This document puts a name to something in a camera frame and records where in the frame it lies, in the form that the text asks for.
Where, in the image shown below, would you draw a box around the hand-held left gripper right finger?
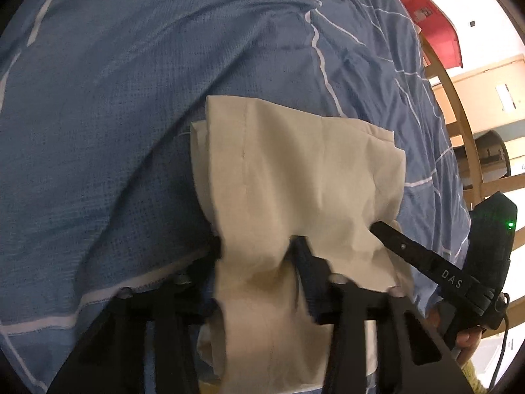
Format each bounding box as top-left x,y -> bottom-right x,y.
289,235 -> 472,394

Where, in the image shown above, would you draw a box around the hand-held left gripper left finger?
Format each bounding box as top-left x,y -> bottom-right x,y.
47,236 -> 224,394

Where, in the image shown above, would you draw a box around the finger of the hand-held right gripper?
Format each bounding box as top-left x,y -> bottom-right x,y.
371,221 -> 493,308

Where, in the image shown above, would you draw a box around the cream pants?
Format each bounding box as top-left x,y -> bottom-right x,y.
189,95 -> 415,391

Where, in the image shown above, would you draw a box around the person's right forearm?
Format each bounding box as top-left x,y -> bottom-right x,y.
461,359 -> 493,394

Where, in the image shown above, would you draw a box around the person's right hand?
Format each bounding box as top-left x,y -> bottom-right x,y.
424,308 -> 482,362

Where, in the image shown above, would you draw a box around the dark round furniture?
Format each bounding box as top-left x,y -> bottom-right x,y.
476,129 -> 511,181

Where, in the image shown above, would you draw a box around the beige box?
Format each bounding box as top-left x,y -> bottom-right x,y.
430,55 -> 525,136

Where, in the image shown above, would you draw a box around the blue checked duvet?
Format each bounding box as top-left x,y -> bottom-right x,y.
0,0 -> 470,394

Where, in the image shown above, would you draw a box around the red plastic bin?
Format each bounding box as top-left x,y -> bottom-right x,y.
400,0 -> 464,68

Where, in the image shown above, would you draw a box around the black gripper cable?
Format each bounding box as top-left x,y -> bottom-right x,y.
488,293 -> 511,390

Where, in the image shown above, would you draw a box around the wooden bed frame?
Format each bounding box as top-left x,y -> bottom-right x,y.
388,0 -> 525,210

